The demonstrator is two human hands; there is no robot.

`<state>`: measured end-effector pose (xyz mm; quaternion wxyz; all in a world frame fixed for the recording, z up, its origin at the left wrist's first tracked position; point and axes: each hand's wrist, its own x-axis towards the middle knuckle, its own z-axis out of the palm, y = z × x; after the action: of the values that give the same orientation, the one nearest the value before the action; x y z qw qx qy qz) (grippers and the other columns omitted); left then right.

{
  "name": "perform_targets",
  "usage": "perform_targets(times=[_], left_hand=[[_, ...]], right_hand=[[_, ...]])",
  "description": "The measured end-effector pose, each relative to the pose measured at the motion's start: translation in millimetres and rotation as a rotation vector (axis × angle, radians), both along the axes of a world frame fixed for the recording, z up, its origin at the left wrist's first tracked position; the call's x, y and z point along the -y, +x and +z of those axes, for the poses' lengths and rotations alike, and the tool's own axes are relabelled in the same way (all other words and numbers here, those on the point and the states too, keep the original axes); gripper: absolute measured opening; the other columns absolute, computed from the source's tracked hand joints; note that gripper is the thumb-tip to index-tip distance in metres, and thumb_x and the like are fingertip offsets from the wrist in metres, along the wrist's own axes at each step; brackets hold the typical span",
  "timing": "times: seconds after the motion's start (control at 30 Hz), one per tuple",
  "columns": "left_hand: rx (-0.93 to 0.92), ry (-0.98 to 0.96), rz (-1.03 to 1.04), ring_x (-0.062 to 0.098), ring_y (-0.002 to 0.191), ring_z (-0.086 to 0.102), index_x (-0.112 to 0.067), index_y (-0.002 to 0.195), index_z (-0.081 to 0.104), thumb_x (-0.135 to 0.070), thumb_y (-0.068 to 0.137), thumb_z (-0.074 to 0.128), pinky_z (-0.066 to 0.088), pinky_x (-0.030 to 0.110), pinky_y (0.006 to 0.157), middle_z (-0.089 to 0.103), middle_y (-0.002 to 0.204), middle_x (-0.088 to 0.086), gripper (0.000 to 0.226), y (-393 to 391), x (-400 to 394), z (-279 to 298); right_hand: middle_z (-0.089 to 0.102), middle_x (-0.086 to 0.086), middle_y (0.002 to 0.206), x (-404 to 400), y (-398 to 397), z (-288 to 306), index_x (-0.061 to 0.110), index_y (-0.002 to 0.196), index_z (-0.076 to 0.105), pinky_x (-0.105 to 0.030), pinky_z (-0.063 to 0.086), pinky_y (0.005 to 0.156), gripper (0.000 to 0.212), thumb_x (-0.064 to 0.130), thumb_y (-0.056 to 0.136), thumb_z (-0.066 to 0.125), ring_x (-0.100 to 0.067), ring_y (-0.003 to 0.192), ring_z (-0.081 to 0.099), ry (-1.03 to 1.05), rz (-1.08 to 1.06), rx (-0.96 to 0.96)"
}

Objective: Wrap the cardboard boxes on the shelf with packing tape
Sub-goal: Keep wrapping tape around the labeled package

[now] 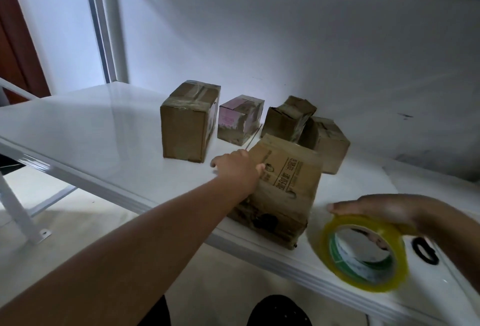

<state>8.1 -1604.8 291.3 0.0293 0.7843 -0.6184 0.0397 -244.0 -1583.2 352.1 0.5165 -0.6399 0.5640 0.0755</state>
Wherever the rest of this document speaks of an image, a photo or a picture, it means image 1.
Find person's right hand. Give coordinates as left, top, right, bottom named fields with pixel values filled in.
left=326, top=193, right=436, bottom=237

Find person's left hand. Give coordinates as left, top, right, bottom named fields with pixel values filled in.
left=209, top=148, right=268, bottom=195

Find pink carton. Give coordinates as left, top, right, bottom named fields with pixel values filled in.
left=216, top=94, right=267, bottom=147

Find black handled scissors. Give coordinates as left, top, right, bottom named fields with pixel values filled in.
left=411, top=235, right=441, bottom=266

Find corrugated cardboard box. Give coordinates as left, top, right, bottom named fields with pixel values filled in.
left=259, top=95, right=318, bottom=143

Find long cardboard box white label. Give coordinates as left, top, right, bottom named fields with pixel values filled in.
left=159, top=79, right=222, bottom=164

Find yellow tape roll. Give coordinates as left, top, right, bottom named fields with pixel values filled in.
left=320, top=214, right=413, bottom=293

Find small cardboard box red label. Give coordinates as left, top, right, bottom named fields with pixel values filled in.
left=300, top=115, right=352, bottom=176

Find person's left forearm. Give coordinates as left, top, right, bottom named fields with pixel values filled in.
left=0, top=175, right=245, bottom=326

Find person's black trousers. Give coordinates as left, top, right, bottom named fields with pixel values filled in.
left=138, top=293, right=313, bottom=326

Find white metal shelf rack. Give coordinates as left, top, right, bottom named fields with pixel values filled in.
left=0, top=0, right=480, bottom=326

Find perforated white metal rack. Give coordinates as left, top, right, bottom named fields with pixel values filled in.
left=0, top=78, right=80, bottom=246

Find red-brown door frame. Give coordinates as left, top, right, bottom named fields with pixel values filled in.
left=0, top=0, right=52, bottom=105

